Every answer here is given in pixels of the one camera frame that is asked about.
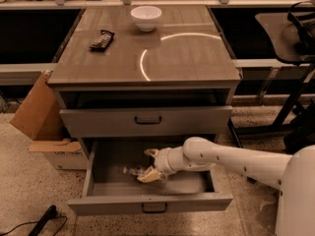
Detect open grey middle drawer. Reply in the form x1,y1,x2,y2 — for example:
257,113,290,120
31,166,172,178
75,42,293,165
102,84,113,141
68,136,232,215

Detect black device with cable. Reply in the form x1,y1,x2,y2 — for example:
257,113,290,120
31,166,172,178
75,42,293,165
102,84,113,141
0,205,68,236

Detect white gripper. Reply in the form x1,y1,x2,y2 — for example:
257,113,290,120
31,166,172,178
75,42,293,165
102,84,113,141
137,147,187,183

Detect black office chair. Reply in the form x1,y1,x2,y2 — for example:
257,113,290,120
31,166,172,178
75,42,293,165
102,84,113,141
283,100,315,154

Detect grey drawer cabinet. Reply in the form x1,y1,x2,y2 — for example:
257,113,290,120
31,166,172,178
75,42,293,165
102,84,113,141
47,4,242,216

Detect white ceramic bowl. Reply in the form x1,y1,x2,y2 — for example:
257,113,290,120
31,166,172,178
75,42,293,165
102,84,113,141
131,6,162,31

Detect closed grey upper drawer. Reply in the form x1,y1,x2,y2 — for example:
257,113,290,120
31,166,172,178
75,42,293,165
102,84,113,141
60,106,231,138

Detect white cardboard box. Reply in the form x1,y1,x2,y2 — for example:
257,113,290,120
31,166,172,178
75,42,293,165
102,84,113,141
29,139,88,170

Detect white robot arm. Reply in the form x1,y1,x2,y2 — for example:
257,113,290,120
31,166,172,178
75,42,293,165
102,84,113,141
138,137,315,236

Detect clear plastic water bottle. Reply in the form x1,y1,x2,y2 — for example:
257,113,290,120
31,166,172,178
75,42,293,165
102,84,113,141
123,166,153,178

